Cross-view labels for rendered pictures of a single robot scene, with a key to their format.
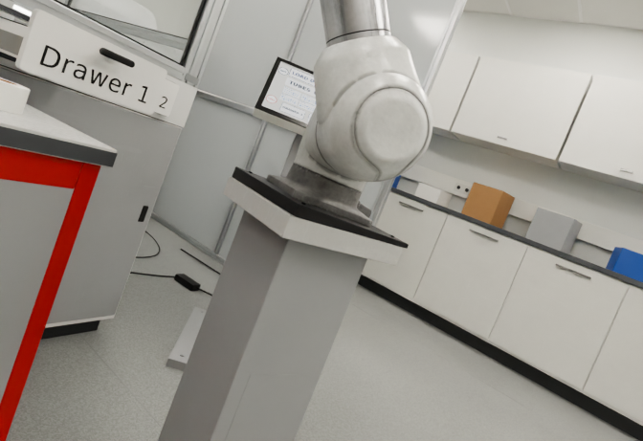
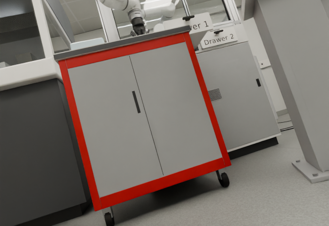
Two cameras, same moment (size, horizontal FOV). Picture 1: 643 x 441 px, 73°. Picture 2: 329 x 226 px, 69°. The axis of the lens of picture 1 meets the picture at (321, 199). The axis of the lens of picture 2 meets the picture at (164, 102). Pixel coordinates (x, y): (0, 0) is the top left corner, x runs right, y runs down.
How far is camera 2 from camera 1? 70 cm
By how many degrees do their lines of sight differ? 53
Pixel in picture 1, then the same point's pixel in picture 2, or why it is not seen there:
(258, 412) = (309, 71)
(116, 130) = (223, 57)
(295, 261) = (267, 2)
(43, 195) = (178, 46)
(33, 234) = (183, 58)
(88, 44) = (179, 21)
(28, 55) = not seen: hidden behind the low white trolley
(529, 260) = not seen: outside the picture
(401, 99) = not seen: outside the picture
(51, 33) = (169, 25)
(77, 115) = (206, 59)
